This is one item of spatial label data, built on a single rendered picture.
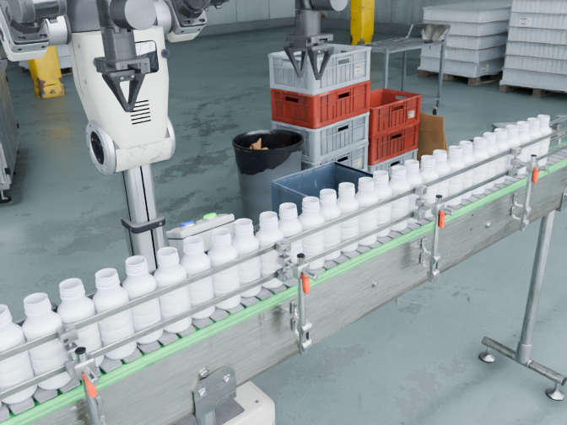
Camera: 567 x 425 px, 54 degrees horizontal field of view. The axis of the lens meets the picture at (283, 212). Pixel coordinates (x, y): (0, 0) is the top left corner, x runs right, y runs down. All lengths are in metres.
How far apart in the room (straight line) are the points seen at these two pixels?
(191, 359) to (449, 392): 1.57
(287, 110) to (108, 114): 2.30
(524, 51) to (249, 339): 6.95
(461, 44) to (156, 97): 7.09
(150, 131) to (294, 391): 1.32
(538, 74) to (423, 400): 5.86
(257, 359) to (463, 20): 7.46
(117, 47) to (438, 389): 1.93
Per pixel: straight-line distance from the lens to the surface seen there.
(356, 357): 2.62
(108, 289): 1.00
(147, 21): 1.00
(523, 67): 7.85
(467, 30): 8.36
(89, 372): 0.93
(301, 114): 3.65
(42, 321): 0.98
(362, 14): 11.26
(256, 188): 3.43
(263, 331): 1.21
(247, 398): 2.05
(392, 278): 1.47
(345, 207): 1.30
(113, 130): 1.57
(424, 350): 2.70
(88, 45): 1.53
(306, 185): 2.06
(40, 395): 1.05
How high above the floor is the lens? 1.64
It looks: 24 degrees down
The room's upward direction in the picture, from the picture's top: 2 degrees counter-clockwise
